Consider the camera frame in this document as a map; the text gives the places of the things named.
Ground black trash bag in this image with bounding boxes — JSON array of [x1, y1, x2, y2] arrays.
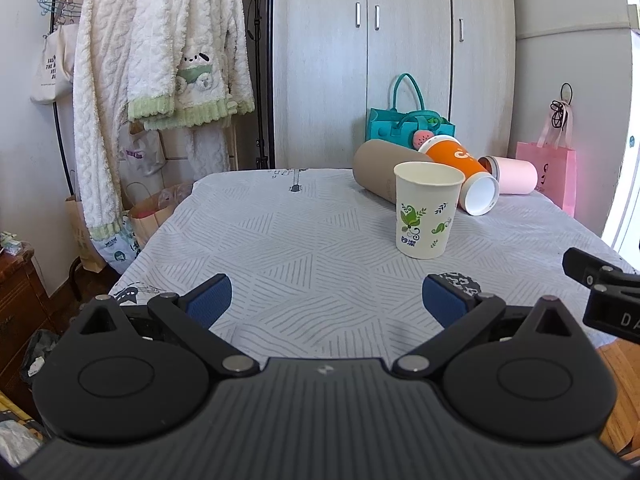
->
[[20, 329, 63, 386]]

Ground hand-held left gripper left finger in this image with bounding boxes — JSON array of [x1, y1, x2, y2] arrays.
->
[[80, 274, 253, 378]]

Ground grey wardrobe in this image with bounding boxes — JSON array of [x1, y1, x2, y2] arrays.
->
[[272, 0, 517, 171]]

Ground black clothes rack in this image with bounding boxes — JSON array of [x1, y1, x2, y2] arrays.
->
[[47, 0, 103, 306]]

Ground black hair ties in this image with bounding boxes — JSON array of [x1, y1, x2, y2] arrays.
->
[[550, 83, 574, 131]]

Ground white leaf-print paper cup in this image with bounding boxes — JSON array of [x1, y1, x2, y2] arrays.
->
[[393, 161, 466, 260]]

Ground white canvas tote bag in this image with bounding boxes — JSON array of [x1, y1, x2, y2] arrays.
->
[[29, 22, 81, 106]]

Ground white fleece puppy-print jacket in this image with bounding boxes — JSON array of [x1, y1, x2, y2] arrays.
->
[[125, 0, 256, 132]]

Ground pink paper cup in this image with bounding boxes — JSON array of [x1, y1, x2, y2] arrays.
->
[[477, 155, 539, 196]]

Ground brown paper cup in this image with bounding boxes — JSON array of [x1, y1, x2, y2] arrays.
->
[[352, 139, 436, 206]]

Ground pink gift bag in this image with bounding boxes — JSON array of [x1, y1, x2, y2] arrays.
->
[[516, 101, 577, 218]]

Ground green and white shopping bag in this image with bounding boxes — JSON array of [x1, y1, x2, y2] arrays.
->
[[90, 215, 142, 276]]

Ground black tripod stand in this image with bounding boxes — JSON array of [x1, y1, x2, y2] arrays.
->
[[244, 0, 274, 171]]

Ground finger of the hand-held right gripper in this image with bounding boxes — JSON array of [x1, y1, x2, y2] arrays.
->
[[562, 247, 640, 291]]

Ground wooden cabinet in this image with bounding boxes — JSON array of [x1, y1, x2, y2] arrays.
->
[[0, 247, 68, 421]]

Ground patterned white tablecloth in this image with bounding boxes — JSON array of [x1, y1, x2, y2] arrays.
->
[[107, 166, 638, 376]]

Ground white fleece pants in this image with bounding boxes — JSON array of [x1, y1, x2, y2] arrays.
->
[[184, 120, 237, 182]]

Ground small printed tote bag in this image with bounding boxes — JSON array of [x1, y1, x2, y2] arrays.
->
[[117, 120, 167, 192]]

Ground teal tote bag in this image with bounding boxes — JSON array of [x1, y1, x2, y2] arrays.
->
[[366, 73, 457, 152]]

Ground tall brown paper bag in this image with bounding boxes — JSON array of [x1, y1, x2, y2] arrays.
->
[[64, 195, 108, 273]]

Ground orange paper cup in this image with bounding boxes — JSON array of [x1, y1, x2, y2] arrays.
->
[[417, 135, 501, 217]]

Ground long white fleece robe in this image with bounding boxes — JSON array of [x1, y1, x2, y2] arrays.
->
[[72, 0, 151, 257]]

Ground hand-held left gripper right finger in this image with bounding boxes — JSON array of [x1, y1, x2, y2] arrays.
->
[[392, 274, 576, 378]]

